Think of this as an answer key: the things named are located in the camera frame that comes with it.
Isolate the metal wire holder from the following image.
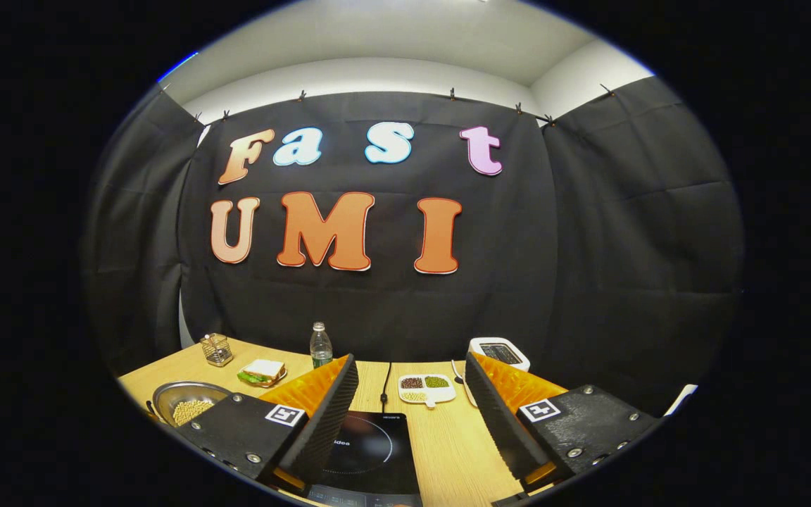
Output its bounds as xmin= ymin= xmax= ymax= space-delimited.
xmin=200 ymin=332 xmax=234 ymax=368

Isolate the row of cloth clips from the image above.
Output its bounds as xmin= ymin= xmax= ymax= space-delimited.
xmin=159 ymin=83 xmax=617 ymax=127

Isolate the sandwich on plate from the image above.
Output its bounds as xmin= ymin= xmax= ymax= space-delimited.
xmin=237 ymin=359 xmax=288 ymax=388

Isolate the white divided dish with beans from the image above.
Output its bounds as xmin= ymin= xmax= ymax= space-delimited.
xmin=398 ymin=373 xmax=457 ymax=409

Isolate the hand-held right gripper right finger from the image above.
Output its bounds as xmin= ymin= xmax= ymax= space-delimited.
xmin=465 ymin=351 xmax=660 ymax=494

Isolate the black induction cooktop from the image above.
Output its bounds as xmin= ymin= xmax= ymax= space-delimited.
xmin=300 ymin=411 xmax=424 ymax=507

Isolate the white toaster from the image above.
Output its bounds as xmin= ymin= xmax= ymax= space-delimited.
xmin=469 ymin=337 xmax=531 ymax=373

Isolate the white panel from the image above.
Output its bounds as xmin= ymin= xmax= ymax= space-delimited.
xmin=662 ymin=384 xmax=698 ymax=416

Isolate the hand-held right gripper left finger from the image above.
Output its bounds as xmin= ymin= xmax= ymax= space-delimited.
xmin=179 ymin=353 xmax=361 ymax=495

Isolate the clear plastic water bottle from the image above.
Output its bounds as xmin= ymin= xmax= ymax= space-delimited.
xmin=309 ymin=322 xmax=334 ymax=370

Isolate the steel pot with soybeans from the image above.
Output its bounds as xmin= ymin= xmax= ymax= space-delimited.
xmin=146 ymin=380 xmax=234 ymax=429

